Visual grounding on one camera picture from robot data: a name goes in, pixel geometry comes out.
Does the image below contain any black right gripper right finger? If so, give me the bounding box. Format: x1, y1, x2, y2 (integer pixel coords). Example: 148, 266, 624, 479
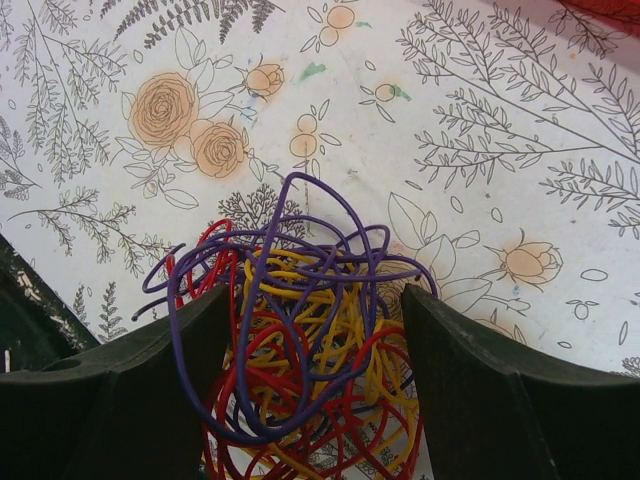
401, 285, 639, 479

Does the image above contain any yellow thin cable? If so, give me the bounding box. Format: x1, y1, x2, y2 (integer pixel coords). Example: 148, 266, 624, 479
199, 248, 421, 480

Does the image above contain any red plastic bin right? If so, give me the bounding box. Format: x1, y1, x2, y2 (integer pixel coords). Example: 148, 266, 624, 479
561, 0, 640, 37

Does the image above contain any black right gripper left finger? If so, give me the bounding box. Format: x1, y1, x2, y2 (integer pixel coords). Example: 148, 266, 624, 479
0, 283, 236, 480

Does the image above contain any floral patterned table mat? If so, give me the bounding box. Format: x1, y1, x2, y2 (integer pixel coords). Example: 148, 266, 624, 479
0, 0, 640, 480

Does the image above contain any purple thin cable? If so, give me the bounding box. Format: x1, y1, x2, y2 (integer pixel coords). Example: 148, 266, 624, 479
132, 172, 439, 446

